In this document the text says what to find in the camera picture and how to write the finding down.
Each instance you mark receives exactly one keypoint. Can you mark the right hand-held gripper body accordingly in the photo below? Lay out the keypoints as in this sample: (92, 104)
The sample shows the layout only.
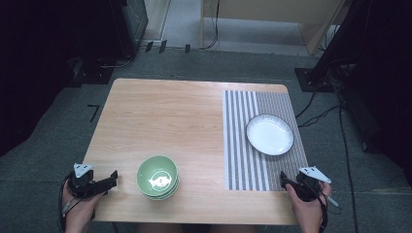
(309, 187)

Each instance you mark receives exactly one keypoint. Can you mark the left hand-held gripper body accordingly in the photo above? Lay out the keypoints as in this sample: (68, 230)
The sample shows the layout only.
(82, 186)

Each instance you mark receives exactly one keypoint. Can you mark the person's left hand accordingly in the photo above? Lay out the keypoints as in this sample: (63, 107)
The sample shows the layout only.
(81, 210)

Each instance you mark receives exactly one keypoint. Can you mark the person's right hand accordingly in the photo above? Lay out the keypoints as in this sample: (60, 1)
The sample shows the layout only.
(311, 212)

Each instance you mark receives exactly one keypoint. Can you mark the green bowl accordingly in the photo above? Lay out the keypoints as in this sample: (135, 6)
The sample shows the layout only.
(171, 195)
(157, 176)
(175, 190)

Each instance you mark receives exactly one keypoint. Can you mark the white plate with dark rim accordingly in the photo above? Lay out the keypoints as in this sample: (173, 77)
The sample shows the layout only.
(269, 134)

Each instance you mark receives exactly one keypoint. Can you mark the grey striped placemat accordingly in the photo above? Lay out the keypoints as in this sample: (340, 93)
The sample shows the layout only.
(238, 145)

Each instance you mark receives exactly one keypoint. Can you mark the black angled tape mark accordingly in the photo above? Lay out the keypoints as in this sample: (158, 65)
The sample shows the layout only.
(94, 111)

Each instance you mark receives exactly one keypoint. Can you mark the black floor plate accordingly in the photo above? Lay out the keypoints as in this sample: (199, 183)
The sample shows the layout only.
(95, 73)

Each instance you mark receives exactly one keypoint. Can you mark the dark curtain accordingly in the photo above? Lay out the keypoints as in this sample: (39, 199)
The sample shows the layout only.
(385, 81)

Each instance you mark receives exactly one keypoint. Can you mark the black tape strip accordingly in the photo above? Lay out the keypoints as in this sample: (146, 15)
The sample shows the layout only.
(149, 46)
(187, 48)
(163, 46)

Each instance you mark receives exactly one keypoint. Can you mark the black equipment cabinet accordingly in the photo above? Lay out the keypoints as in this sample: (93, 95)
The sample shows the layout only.
(129, 26)

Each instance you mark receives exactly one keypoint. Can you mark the light wooden cabinet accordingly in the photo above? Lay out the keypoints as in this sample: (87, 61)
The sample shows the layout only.
(268, 9)

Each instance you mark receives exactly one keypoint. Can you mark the black stand base plate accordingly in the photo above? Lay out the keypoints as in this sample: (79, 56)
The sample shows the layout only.
(311, 81)

